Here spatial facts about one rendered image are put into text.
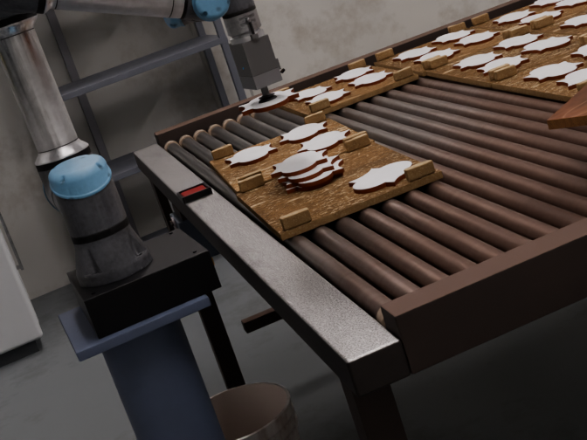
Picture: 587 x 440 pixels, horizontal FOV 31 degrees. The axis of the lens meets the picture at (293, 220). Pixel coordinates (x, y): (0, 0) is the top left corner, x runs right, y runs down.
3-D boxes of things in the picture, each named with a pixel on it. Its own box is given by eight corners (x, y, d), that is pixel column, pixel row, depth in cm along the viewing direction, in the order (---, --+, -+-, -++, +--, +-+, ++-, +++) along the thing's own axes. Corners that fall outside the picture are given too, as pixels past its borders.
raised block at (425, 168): (410, 183, 207) (405, 170, 206) (406, 182, 209) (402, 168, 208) (436, 173, 208) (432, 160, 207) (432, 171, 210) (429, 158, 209)
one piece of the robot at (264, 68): (275, 12, 222) (299, 85, 227) (259, 14, 230) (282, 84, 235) (234, 28, 219) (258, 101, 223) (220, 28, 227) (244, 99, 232)
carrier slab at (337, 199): (282, 241, 203) (279, 234, 202) (238, 200, 241) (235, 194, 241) (444, 177, 209) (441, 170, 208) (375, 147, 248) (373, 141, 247)
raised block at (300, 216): (285, 231, 203) (280, 218, 202) (282, 230, 204) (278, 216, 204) (313, 221, 204) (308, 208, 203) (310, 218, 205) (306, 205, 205)
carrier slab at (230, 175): (238, 197, 243) (236, 191, 243) (210, 167, 282) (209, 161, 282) (376, 146, 248) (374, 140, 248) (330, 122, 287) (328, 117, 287)
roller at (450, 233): (512, 297, 158) (504, 267, 157) (223, 134, 341) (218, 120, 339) (540, 285, 159) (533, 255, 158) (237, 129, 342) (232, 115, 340)
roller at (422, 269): (454, 322, 156) (445, 292, 155) (195, 146, 339) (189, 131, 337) (483, 309, 157) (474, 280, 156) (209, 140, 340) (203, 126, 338)
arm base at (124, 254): (87, 293, 199) (69, 246, 197) (73, 278, 213) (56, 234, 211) (160, 263, 204) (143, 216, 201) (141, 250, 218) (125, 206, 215)
